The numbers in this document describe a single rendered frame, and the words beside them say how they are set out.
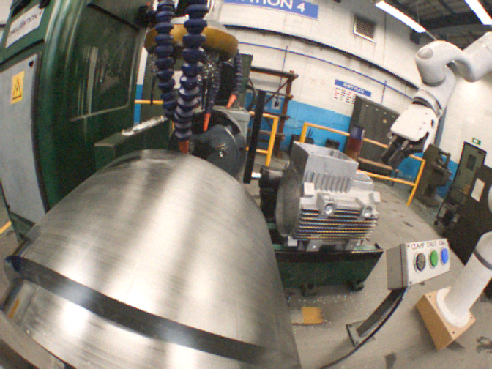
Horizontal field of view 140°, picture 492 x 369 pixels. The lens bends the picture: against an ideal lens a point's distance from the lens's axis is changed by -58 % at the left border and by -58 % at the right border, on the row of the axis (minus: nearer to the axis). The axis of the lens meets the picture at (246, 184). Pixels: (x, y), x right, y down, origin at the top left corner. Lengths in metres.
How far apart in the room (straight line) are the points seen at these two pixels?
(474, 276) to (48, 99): 0.99
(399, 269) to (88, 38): 0.65
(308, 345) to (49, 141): 0.61
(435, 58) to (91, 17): 0.68
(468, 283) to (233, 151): 0.84
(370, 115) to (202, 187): 5.76
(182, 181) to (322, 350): 0.45
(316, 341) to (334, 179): 0.36
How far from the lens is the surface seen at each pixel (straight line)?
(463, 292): 0.73
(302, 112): 5.61
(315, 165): 0.41
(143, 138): 0.41
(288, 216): 0.56
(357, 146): 0.84
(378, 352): 0.58
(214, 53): 0.37
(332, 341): 0.53
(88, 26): 0.45
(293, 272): 0.53
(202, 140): 0.64
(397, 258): 0.36
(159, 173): 0.15
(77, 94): 0.43
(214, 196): 0.15
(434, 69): 0.53
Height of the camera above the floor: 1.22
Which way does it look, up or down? 23 degrees down
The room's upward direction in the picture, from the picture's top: 10 degrees clockwise
